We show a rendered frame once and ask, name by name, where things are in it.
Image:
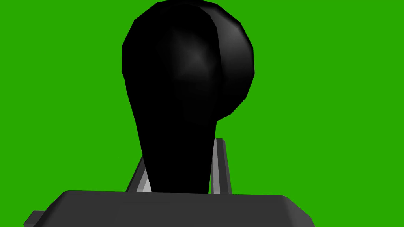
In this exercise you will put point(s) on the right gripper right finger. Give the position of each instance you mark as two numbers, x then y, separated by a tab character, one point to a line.
221	170

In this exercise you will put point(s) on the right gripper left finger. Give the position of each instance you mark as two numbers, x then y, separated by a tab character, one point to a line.
140	179

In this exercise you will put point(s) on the black door knob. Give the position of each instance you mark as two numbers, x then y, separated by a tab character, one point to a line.
180	78

